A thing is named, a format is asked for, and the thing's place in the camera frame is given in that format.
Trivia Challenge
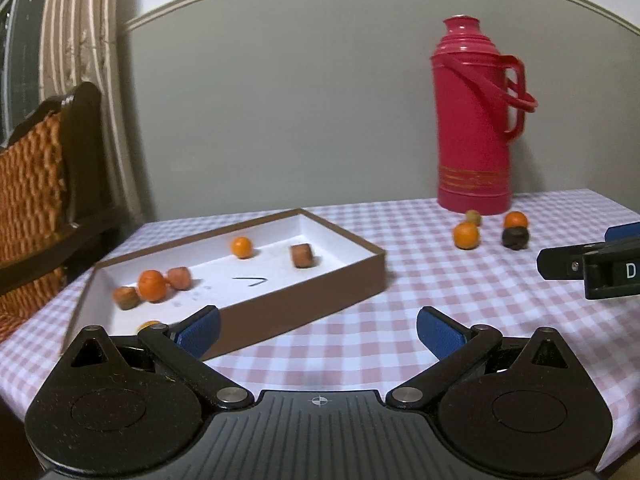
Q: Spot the small tan longan fruit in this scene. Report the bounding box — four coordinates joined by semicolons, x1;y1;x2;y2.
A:
465;209;483;226

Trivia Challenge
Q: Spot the small orange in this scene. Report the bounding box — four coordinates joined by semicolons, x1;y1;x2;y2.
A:
230;236;254;259

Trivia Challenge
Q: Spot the wicker wooden chair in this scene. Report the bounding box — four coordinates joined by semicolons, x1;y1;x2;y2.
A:
1;81;122;339

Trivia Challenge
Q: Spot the brown white shallow box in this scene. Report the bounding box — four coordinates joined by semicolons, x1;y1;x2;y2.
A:
61;209;386;359

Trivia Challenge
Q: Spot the pink checkered tablecloth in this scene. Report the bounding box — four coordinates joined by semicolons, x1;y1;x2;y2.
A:
0;187;640;474

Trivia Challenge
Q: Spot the striped beige curtain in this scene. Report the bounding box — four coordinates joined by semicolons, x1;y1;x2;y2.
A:
38;0;154;226

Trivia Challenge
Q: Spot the dark chestnut fruit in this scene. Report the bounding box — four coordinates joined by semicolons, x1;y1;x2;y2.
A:
501;226;529;250

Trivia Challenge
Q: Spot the large orange tangerine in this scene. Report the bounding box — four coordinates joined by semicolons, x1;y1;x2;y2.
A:
452;221;480;250

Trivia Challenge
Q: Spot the red thermos flask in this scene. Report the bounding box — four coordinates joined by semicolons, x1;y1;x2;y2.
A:
431;15;538;216

